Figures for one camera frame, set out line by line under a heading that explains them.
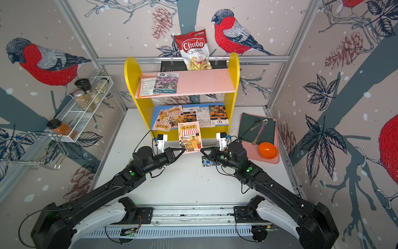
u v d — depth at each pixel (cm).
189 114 98
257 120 112
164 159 66
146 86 75
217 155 65
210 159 64
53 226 39
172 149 68
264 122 110
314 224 39
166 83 76
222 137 70
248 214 66
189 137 76
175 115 97
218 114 98
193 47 82
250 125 108
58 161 64
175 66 95
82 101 71
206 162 92
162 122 93
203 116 96
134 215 67
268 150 93
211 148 69
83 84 74
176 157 69
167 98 122
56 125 59
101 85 85
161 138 70
